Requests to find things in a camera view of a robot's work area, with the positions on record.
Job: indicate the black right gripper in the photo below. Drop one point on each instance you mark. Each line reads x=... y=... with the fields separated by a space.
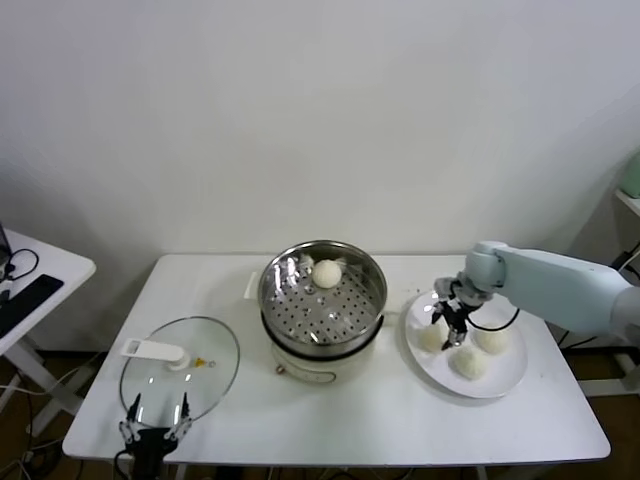
x=456 y=317

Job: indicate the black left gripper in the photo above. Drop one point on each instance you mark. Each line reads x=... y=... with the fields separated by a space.
x=148 y=447

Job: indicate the white steamed baozi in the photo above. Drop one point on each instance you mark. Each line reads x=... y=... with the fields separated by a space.
x=326 y=274
x=469 y=362
x=492 y=341
x=429 y=341

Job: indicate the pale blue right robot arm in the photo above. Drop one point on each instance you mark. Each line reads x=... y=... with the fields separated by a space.
x=550 y=290

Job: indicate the perforated steel steamer basket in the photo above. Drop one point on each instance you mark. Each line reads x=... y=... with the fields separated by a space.
x=280 y=300

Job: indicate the white round plate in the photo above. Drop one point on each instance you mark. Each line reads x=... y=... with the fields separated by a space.
x=500 y=380

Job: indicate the white electric cooking pot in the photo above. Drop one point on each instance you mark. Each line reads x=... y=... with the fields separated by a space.
x=305 y=372

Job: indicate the black keyboard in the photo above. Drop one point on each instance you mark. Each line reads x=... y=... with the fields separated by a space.
x=30 y=300

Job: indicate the white side desk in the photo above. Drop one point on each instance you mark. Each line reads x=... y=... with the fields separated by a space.
x=55 y=255

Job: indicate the pale green appliance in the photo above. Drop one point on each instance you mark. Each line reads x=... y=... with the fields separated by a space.
x=632 y=175

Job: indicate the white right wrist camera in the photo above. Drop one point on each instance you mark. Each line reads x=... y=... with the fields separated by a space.
x=443 y=286

